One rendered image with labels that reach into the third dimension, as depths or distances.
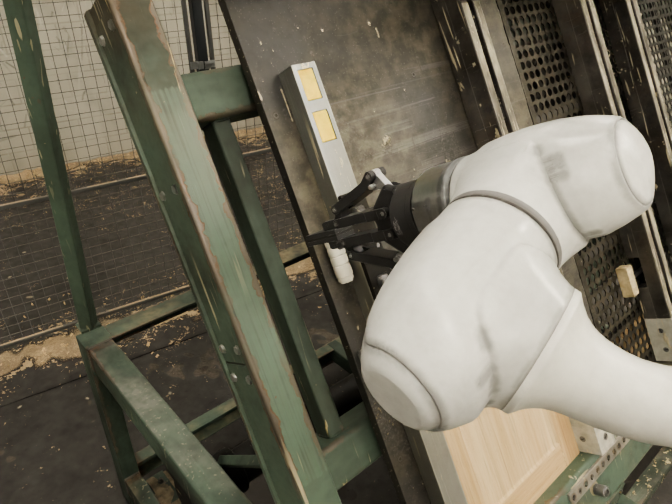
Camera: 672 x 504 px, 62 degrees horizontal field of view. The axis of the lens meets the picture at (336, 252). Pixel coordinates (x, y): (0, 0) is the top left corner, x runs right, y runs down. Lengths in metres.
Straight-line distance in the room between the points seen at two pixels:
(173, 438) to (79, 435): 1.27
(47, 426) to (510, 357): 2.62
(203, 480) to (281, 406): 0.64
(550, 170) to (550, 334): 0.14
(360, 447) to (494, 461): 0.30
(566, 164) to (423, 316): 0.17
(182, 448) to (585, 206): 1.24
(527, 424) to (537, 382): 0.90
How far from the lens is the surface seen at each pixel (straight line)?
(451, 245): 0.40
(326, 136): 0.93
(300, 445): 0.87
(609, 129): 0.47
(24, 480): 2.71
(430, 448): 1.05
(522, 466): 1.28
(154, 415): 1.62
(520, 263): 0.40
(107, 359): 1.84
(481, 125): 1.23
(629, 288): 1.63
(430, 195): 0.55
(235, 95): 0.96
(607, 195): 0.45
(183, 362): 2.98
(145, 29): 0.84
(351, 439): 1.03
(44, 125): 1.50
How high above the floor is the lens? 1.92
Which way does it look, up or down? 31 degrees down
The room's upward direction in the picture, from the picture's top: straight up
